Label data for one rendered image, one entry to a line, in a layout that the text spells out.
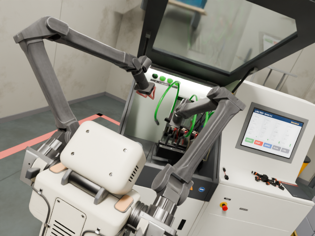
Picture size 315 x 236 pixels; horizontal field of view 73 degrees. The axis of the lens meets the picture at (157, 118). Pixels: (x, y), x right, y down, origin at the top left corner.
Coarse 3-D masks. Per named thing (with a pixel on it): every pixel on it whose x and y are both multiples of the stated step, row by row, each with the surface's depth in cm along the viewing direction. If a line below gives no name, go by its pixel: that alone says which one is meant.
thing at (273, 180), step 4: (252, 172) 149; (256, 172) 148; (256, 176) 144; (260, 176) 147; (264, 176) 145; (256, 180) 145; (264, 180) 145; (268, 180) 145; (272, 180) 147; (276, 180) 148; (268, 184) 144; (272, 184) 146; (276, 184) 146; (280, 184) 148; (280, 188) 145; (284, 188) 144
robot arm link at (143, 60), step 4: (144, 56) 105; (132, 60) 96; (136, 60) 98; (140, 60) 103; (144, 60) 105; (148, 60) 106; (136, 64) 98; (140, 64) 100; (144, 64) 104; (148, 64) 106; (136, 68) 98; (148, 68) 106; (144, 72) 108
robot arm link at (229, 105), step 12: (216, 96) 78; (228, 96) 70; (228, 108) 70; (240, 108) 71; (216, 120) 70; (228, 120) 70; (204, 132) 70; (216, 132) 70; (192, 144) 72; (204, 144) 69; (192, 156) 69; (168, 168) 68; (180, 168) 68; (192, 168) 68; (156, 180) 70; (180, 180) 72; (180, 192) 67; (180, 204) 68
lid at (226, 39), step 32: (160, 0) 90; (192, 0) 88; (224, 0) 83; (256, 0) 77; (288, 0) 74; (160, 32) 118; (192, 32) 110; (224, 32) 103; (256, 32) 97; (288, 32) 92; (160, 64) 156; (192, 64) 143; (224, 64) 135; (256, 64) 121
